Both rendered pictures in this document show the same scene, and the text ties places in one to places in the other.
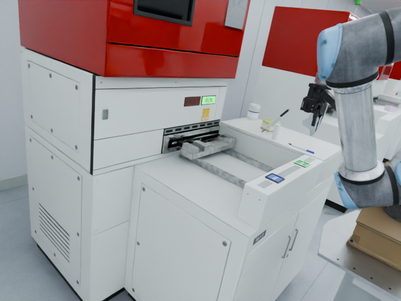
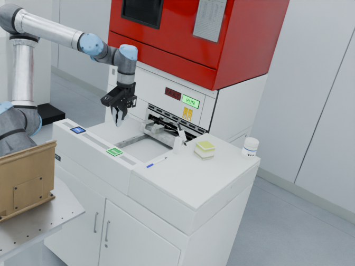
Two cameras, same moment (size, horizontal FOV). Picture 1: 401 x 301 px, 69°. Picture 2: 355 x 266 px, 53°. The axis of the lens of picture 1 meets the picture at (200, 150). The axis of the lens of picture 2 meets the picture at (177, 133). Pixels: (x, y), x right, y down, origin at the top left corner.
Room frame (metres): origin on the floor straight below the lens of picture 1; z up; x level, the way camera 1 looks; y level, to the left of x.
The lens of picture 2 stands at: (1.33, -1.90, 1.82)
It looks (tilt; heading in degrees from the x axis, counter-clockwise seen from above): 26 degrees down; 84
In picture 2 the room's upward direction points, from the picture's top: 11 degrees clockwise
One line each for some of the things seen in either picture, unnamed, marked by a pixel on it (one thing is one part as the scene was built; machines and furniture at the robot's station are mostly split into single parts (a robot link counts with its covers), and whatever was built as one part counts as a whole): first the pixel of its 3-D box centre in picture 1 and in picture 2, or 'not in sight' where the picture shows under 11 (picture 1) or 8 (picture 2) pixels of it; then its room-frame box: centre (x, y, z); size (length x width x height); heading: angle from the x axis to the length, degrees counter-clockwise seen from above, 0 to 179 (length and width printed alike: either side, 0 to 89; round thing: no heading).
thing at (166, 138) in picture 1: (193, 138); (173, 127); (1.50, 0.05, 0.89); 0.44 x 0.02 x 0.10; 142
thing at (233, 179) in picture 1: (218, 172); (128, 141); (1.25, -0.10, 0.84); 0.50 x 0.02 x 0.03; 52
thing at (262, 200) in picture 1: (285, 186); (95, 153); (1.11, -0.37, 0.89); 0.55 x 0.09 x 0.14; 142
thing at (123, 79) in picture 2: (324, 79); (124, 77); (1.21, -0.44, 1.33); 0.08 x 0.08 x 0.05
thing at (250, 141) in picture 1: (277, 145); (199, 176); (1.63, -0.44, 0.89); 0.62 x 0.35 x 0.14; 52
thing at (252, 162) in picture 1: (249, 160); not in sight; (1.46, -0.27, 0.84); 0.50 x 0.02 x 0.03; 52
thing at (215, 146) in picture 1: (209, 147); (167, 138); (1.46, -0.05, 0.87); 0.36 x 0.08 x 0.03; 142
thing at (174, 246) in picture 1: (232, 235); (139, 221); (1.38, -0.26, 0.41); 0.97 x 0.64 x 0.82; 142
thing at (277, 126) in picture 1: (274, 126); (180, 140); (1.51, -0.36, 1.03); 0.06 x 0.04 x 0.13; 52
